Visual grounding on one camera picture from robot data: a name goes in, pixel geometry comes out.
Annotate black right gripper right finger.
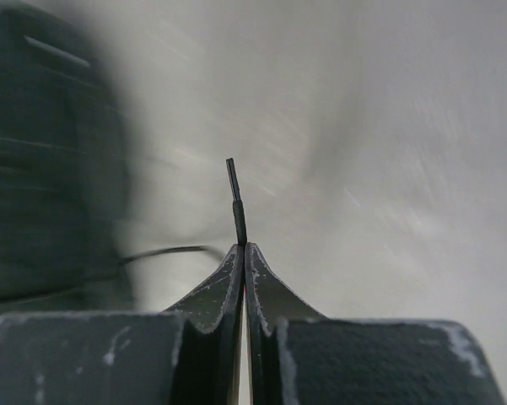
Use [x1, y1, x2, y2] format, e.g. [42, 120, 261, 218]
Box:
[244, 243, 504, 404]

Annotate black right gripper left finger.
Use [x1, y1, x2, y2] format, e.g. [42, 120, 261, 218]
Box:
[0, 246, 244, 404]

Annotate black shoe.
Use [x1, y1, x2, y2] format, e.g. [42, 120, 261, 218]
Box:
[0, 2, 134, 310]

